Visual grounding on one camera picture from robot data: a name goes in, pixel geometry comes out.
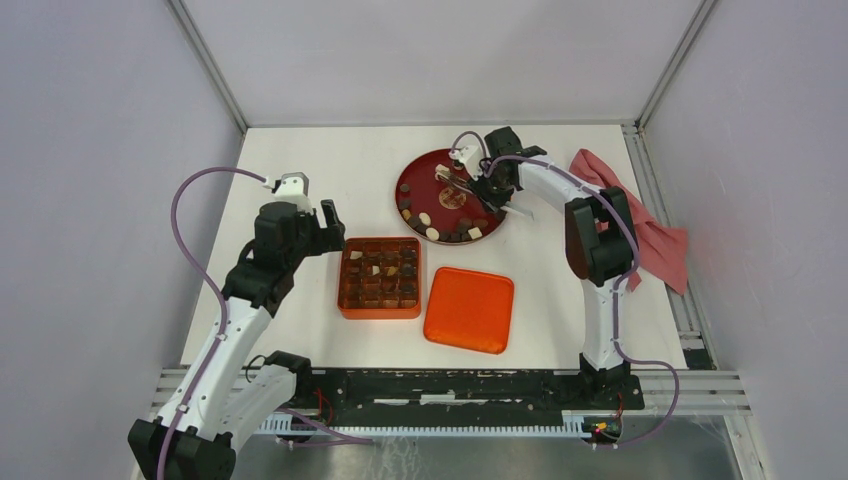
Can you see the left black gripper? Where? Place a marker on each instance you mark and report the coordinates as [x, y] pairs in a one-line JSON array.
[[326, 238]]

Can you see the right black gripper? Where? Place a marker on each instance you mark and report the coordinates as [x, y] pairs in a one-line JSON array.
[[497, 200]]

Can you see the metal tongs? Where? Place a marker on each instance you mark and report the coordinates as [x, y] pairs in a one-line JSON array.
[[459, 184]]

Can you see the round red tray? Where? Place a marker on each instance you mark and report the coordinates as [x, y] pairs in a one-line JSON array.
[[457, 218]]

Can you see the orange chocolate box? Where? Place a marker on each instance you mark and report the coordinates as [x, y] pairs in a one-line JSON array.
[[362, 296]]

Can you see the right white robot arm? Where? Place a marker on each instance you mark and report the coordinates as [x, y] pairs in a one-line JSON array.
[[600, 242]]

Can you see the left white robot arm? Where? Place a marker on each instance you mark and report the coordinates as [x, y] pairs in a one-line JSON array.
[[199, 431]]

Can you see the orange box lid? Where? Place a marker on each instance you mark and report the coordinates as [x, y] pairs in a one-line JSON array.
[[470, 310]]

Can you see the pink cloth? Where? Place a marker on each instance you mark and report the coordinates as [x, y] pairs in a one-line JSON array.
[[663, 249]]

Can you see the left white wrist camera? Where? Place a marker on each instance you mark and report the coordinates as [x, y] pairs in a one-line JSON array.
[[291, 188]]

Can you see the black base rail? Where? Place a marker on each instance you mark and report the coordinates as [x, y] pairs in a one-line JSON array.
[[458, 398]]

